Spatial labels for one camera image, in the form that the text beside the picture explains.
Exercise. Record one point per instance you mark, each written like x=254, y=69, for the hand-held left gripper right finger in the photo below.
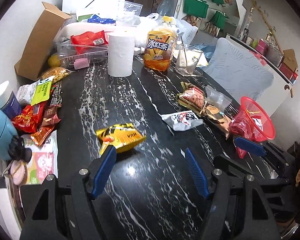
x=196, y=172

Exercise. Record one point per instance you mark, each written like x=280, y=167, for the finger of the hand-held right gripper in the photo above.
x=250, y=146
x=230, y=163

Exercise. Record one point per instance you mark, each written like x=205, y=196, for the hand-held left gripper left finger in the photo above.
x=102, y=172

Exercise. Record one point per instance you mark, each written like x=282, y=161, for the red plastic basket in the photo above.
x=262, y=131

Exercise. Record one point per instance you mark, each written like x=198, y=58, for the yellow snack packet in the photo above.
x=122, y=137

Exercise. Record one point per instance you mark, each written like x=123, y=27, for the brown seaweed snack packet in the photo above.
x=216, y=120

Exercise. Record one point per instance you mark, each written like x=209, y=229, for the black white snack packet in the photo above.
x=182, y=120

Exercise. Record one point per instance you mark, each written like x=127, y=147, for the clear zip bag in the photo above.
x=218, y=98

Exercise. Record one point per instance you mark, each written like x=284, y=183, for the red brown snack packet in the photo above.
x=192, y=97

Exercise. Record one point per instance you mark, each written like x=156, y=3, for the white pink snack bag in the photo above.
x=43, y=163

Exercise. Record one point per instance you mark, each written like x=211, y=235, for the white cabinet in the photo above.
x=280, y=90

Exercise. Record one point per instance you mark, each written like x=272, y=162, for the light blue chair cushion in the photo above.
x=240, y=72

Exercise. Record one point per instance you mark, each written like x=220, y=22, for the small brown snack packet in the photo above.
x=51, y=115

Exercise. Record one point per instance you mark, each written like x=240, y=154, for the red gift box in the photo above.
x=287, y=73

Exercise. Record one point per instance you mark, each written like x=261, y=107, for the pink round case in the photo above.
x=17, y=173

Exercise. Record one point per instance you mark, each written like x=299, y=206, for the red orange snack packet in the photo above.
x=26, y=120

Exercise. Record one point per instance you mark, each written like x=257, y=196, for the small cardboard box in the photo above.
x=290, y=60

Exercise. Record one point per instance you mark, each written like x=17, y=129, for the pink box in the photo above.
x=260, y=47

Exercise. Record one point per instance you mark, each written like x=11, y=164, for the lime green label packet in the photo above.
x=41, y=91

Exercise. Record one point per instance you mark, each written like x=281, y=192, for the glass cup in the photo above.
x=188, y=62

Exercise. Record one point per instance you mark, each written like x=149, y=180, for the blue plastic bag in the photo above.
x=207, y=48

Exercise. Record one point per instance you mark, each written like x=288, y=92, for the golden snack bag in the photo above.
x=56, y=73

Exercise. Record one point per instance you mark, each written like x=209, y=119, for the blue kettle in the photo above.
x=0, y=132

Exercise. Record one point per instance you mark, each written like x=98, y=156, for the small pink block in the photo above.
x=81, y=63

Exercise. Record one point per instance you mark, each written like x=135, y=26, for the metal spoon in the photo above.
x=183, y=55

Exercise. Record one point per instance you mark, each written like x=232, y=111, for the toilet paper roll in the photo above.
x=121, y=55

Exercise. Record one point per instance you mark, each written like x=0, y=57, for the yellow lemon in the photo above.
x=53, y=60

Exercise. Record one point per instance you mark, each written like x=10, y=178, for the clear plastic container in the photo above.
x=65, y=55

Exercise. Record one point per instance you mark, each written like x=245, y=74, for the bamboo pole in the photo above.
x=267, y=21

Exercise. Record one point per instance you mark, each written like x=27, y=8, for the small white adapter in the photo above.
x=138, y=50

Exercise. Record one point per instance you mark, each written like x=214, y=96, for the iced tea bottle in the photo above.
x=160, y=47

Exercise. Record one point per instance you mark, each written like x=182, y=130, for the flat red packet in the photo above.
x=90, y=40

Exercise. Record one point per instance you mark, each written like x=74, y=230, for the printed tote bag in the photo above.
x=191, y=20

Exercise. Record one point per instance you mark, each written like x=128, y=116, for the long cardboard box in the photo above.
x=40, y=40

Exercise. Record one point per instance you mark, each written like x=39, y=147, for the blue white tissue packet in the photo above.
x=101, y=20

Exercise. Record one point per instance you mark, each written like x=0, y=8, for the green white carton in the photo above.
x=86, y=17

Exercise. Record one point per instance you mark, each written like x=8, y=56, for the clear plastic bag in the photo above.
x=128, y=12

